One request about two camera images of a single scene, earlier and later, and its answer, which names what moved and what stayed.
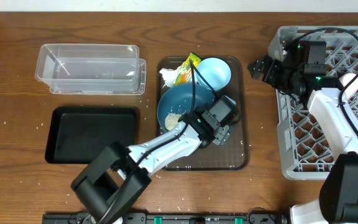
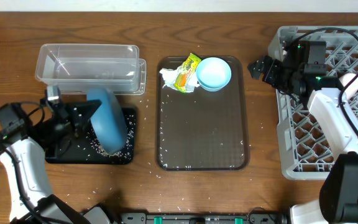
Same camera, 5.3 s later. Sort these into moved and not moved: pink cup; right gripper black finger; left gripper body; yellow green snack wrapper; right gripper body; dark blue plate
Moved: left gripper body; dark blue plate
Not moved: right gripper body; pink cup; yellow green snack wrapper; right gripper black finger
